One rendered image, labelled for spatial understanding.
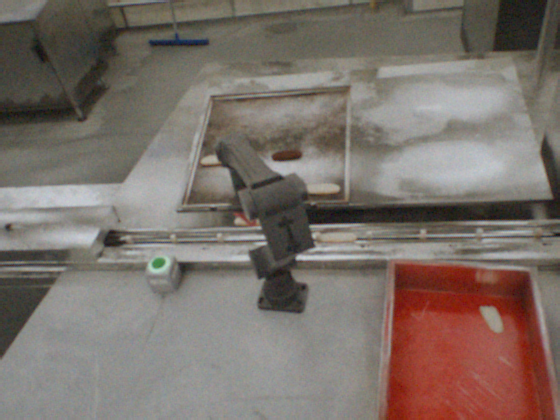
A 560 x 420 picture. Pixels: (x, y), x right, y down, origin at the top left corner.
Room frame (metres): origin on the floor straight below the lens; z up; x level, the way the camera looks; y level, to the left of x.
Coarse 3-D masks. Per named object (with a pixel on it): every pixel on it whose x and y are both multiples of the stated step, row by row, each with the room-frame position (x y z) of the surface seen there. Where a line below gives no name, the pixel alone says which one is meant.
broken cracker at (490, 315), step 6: (486, 306) 0.65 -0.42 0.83; (492, 306) 0.65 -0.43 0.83; (486, 312) 0.63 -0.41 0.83; (492, 312) 0.63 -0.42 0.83; (486, 318) 0.62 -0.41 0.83; (492, 318) 0.62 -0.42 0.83; (498, 318) 0.61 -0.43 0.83; (492, 324) 0.60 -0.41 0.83; (498, 324) 0.60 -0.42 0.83; (492, 330) 0.59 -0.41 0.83; (498, 330) 0.59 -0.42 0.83
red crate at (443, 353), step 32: (416, 320) 0.66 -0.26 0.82; (448, 320) 0.64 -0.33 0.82; (480, 320) 0.62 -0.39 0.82; (512, 320) 0.61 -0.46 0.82; (416, 352) 0.58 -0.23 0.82; (448, 352) 0.56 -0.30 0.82; (480, 352) 0.55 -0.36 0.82; (512, 352) 0.53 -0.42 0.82; (416, 384) 0.50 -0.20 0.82; (448, 384) 0.49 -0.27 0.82; (480, 384) 0.48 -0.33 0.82; (512, 384) 0.46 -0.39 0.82; (416, 416) 0.44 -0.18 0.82; (448, 416) 0.43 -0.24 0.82; (480, 416) 0.41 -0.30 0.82; (512, 416) 0.40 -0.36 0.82
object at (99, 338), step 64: (64, 320) 0.87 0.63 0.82; (128, 320) 0.83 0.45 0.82; (192, 320) 0.79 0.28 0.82; (256, 320) 0.75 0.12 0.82; (320, 320) 0.71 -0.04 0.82; (0, 384) 0.71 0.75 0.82; (64, 384) 0.68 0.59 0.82; (128, 384) 0.64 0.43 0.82; (192, 384) 0.61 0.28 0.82; (256, 384) 0.58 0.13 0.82; (320, 384) 0.55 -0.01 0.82
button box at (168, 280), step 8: (152, 256) 0.97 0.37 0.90; (168, 256) 0.95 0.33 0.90; (176, 264) 0.94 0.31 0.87; (152, 272) 0.91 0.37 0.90; (160, 272) 0.90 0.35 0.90; (168, 272) 0.90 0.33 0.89; (176, 272) 0.93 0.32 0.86; (152, 280) 0.90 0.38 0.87; (160, 280) 0.90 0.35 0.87; (168, 280) 0.89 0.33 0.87; (176, 280) 0.91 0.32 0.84; (152, 288) 0.90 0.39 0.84; (160, 288) 0.90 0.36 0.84; (168, 288) 0.89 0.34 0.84; (176, 288) 0.90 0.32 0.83
